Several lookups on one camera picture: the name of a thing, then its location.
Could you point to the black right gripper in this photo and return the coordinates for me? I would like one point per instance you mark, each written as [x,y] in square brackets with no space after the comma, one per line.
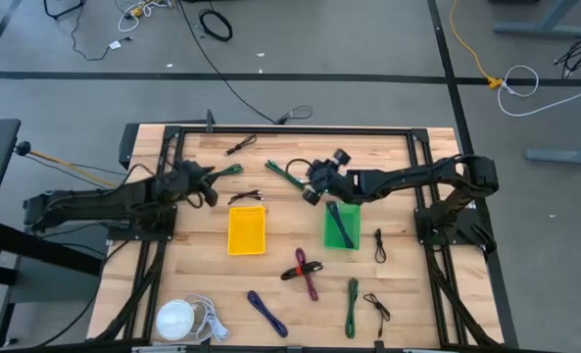
[322,176]

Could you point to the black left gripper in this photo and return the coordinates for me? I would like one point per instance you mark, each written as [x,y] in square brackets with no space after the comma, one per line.
[184,179]

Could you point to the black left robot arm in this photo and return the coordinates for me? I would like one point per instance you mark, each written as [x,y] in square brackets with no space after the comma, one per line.
[99,201]

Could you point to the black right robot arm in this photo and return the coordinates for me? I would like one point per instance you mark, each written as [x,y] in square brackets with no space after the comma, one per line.
[417,175]

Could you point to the green plastic basket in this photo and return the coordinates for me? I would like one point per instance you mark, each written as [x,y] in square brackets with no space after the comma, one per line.
[353,216]

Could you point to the yellow plastic basket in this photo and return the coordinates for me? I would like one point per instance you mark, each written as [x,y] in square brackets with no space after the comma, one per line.
[246,235]

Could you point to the white round dome device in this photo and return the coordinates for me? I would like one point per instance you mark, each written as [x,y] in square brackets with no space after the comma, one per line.
[175,319]

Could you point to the grey table foot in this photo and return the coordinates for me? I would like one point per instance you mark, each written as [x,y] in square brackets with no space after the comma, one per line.
[564,156]
[540,29]

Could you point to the black aluminium table frame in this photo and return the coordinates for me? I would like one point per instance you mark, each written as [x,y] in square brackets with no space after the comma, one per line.
[295,131]

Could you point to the black clamp post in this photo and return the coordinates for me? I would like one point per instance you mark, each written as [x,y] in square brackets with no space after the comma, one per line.
[210,121]

